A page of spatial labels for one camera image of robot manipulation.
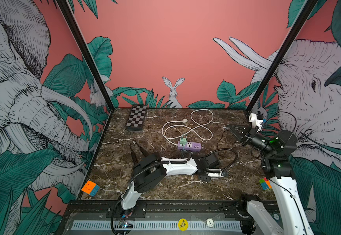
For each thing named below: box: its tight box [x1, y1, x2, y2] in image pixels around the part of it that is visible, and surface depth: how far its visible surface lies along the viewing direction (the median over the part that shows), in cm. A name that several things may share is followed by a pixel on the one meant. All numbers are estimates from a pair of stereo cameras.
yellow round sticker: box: [177, 218, 189, 232], surface depth 71 cm
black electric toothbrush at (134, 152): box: [130, 141, 140, 165], surface depth 99 cm
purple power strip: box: [177, 141, 202, 152], surface depth 97 cm
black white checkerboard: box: [125, 104, 147, 132], surface depth 113 cm
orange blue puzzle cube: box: [80, 180, 100, 197], surface depth 78 cm
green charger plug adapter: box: [179, 137, 187, 145], surface depth 95 cm
